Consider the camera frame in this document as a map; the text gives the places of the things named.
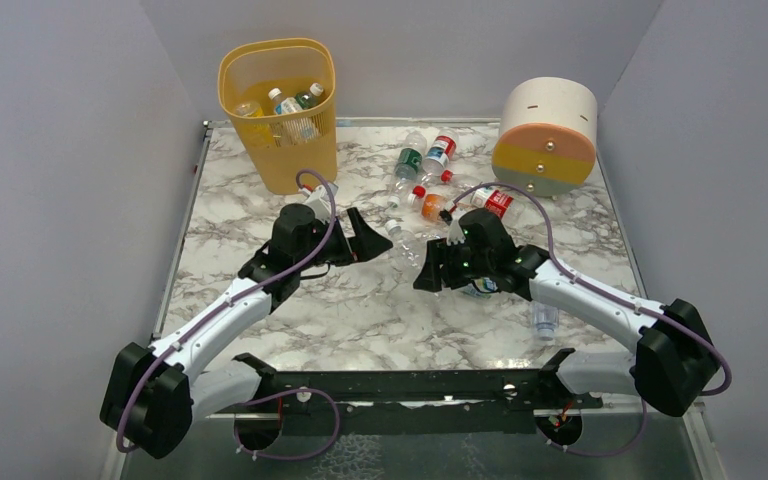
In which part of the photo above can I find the yellow juice bottle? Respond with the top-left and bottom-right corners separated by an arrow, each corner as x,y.
233,100 -> 273,148

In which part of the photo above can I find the clear bottle blue label red cap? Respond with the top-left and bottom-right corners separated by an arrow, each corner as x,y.
267,87 -> 320,144

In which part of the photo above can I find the clear bottle blue green label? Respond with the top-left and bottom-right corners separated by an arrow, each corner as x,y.
459,278 -> 499,299

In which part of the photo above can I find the black aluminium base frame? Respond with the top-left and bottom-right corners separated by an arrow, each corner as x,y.
116,117 -> 707,439

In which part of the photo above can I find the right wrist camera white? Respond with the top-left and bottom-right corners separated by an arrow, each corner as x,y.
438,209 -> 466,246

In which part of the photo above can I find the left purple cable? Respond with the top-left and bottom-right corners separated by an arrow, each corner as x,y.
115,169 -> 342,462

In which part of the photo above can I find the orange drink bottle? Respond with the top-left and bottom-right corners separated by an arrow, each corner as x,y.
407,185 -> 450,222

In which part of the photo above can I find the yellow plastic mesh bin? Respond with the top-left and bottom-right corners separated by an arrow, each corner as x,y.
217,38 -> 337,194

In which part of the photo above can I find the clear bottle red white label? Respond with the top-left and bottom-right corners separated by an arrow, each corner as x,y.
440,170 -> 525,223

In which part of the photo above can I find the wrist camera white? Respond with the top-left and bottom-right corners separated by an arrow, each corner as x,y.
438,209 -> 466,246
299,182 -> 339,224

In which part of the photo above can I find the white cylindrical container orange lid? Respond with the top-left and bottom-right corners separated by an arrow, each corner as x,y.
491,77 -> 598,197

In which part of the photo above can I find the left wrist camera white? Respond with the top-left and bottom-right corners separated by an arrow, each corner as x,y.
299,182 -> 339,224

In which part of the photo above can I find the clear bottle dark green label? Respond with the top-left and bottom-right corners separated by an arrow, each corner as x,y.
386,130 -> 427,209

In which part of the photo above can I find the clear bottle green white label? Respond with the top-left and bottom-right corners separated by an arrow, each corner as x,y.
294,82 -> 325,110

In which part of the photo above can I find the clear unlabeled bottle white cap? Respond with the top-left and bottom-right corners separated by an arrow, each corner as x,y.
384,219 -> 426,271

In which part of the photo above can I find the small clear bottle blue cap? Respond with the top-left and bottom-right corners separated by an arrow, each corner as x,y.
531,302 -> 560,342

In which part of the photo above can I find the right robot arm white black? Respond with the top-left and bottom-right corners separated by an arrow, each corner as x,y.
413,209 -> 723,417

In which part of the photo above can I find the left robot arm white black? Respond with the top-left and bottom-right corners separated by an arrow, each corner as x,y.
100,203 -> 393,459

